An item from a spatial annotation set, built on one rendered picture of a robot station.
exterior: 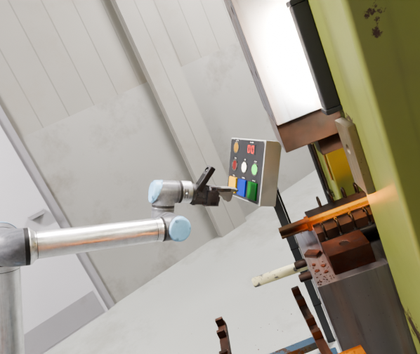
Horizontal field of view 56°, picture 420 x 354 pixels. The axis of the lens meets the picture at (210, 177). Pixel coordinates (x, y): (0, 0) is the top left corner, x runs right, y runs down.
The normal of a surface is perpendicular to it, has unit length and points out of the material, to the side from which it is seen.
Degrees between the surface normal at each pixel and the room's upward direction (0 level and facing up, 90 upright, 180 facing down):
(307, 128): 90
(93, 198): 90
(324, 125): 90
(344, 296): 90
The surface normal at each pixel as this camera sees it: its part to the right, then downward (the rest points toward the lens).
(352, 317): -0.02, 0.31
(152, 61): 0.47, 0.07
